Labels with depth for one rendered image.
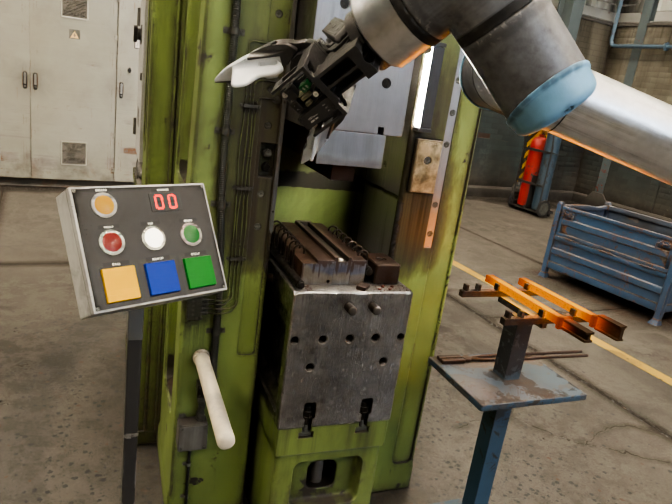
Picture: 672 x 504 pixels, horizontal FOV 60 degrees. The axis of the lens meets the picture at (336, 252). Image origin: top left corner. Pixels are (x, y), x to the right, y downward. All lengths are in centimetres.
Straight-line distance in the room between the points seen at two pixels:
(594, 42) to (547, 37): 1036
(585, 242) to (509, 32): 499
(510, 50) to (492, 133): 913
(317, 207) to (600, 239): 366
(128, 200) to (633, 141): 105
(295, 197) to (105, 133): 482
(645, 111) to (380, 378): 130
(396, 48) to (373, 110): 105
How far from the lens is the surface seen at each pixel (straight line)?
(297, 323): 169
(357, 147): 166
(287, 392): 179
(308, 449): 193
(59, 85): 673
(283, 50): 71
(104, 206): 139
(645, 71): 1071
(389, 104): 168
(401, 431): 233
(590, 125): 77
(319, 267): 171
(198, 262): 146
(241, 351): 192
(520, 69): 60
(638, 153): 80
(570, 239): 562
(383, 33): 62
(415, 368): 220
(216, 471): 215
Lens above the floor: 150
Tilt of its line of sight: 16 degrees down
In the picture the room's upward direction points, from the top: 8 degrees clockwise
